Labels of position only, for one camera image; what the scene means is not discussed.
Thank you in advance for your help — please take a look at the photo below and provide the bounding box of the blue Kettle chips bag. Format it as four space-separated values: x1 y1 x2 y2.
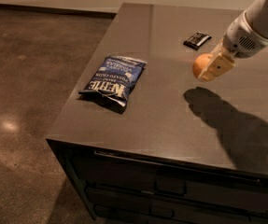
79 55 147 107

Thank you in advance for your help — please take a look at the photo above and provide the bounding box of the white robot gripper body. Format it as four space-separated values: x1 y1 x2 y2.
223 11 268 58

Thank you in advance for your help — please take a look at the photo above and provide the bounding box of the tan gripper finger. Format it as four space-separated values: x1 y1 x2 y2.
210 39 224 54
198 53 234 81

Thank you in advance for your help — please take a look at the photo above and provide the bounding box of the orange fruit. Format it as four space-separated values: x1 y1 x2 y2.
192 53 212 78

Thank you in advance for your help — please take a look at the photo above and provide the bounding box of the dark cabinet with drawers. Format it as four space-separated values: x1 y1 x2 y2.
47 4 268 224

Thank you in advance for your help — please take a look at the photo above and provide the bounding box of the black rxbar chocolate bar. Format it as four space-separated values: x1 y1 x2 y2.
183 32 211 50

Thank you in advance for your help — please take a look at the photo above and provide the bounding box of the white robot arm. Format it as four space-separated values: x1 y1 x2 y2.
192 0 268 81

